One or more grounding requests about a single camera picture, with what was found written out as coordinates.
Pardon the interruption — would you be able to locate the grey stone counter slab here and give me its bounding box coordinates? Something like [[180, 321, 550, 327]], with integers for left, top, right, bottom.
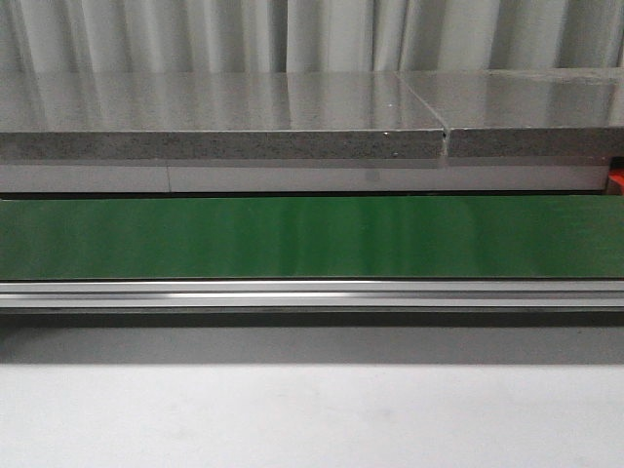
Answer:
[[0, 67, 624, 194]]

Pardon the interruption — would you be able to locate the green conveyor belt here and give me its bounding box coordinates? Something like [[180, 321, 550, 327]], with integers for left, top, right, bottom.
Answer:
[[1, 195, 623, 281]]

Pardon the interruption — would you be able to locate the aluminium conveyor side rail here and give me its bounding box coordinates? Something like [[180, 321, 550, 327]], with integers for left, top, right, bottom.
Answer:
[[1, 279, 623, 313]]

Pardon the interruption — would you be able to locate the red object at right edge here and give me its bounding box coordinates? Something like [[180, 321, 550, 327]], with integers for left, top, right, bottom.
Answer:
[[605, 168, 624, 195]]

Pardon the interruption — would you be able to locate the grey pleated curtain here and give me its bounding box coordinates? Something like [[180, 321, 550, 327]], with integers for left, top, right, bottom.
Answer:
[[1, 1, 623, 73]]

